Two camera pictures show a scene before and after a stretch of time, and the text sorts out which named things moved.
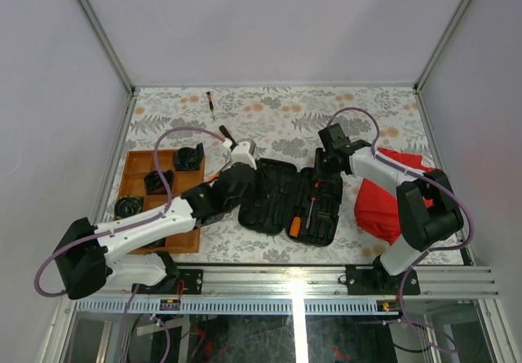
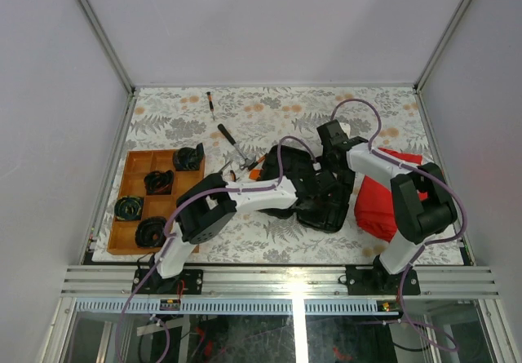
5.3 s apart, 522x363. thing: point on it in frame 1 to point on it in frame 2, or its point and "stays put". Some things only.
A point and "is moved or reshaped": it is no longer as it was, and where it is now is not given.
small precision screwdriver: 211,103 stays put
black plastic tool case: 281,199 is moved or reshaped
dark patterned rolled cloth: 188,159 stays put
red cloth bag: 376,207 stays put
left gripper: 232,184 to 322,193
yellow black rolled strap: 127,206 stays put
